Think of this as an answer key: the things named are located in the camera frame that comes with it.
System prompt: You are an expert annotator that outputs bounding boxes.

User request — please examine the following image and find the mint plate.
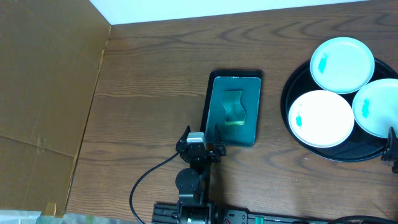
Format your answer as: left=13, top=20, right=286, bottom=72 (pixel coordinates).
left=310, top=37, right=376, bottom=94
left=352, top=78, right=397, bottom=138

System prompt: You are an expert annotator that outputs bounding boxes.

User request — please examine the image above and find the round black serving tray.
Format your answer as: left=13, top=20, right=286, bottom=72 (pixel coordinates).
left=280, top=60, right=387, bottom=162

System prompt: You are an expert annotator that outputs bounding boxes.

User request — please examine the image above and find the black rectangular water tray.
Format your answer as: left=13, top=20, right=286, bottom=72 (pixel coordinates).
left=200, top=69, right=263, bottom=147

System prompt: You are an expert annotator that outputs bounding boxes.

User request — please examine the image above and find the mint plate top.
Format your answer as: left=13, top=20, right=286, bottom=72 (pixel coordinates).
left=310, top=37, right=376, bottom=94

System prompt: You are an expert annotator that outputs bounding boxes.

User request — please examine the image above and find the black right cable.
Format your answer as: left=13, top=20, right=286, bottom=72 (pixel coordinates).
left=329, top=215, right=398, bottom=224

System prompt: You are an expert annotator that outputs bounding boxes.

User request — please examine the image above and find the brown cardboard panel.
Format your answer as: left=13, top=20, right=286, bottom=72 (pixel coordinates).
left=1, top=0, right=111, bottom=217

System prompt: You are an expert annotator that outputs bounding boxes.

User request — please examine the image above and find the white plate with stain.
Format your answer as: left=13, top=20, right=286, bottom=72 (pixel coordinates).
left=287, top=90, right=354, bottom=148

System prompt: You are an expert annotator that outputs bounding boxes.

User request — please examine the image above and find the mint plate right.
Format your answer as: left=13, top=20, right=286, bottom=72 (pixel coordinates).
left=352, top=78, right=397, bottom=138

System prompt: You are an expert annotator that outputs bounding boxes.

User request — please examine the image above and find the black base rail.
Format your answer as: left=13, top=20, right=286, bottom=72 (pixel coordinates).
left=151, top=203, right=327, bottom=224

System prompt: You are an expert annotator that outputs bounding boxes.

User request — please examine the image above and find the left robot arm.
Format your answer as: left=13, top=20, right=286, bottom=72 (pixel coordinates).
left=175, top=127, right=226, bottom=224

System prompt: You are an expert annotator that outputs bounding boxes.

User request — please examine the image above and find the green yellow sponge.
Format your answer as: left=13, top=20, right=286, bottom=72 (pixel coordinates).
left=222, top=90, right=246, bottom=125

